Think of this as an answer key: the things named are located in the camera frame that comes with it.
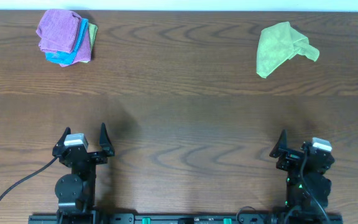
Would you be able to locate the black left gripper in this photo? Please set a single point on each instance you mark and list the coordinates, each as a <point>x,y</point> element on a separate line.
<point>109,149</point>

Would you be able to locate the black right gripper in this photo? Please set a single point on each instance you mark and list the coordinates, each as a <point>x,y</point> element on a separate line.
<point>289,157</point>

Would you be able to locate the light green microfiber cloth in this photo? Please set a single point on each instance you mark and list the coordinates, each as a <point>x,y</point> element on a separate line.
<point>280,43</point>

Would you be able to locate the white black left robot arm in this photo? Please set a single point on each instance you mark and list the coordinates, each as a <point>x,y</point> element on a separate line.
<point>76,191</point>

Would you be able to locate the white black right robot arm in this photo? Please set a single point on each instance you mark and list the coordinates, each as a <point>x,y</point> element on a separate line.
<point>307,187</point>

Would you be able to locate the blue folded cloth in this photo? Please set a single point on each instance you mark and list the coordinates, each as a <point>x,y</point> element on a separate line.
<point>68,58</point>

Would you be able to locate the lower purple folded cloth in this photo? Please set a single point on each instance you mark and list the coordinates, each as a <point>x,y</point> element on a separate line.
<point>84,52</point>

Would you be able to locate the bottom green folded cloth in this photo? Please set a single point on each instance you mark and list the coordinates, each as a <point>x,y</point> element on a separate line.
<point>92,31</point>

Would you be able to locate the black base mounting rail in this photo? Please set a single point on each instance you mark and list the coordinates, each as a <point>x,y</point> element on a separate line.
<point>129,218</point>

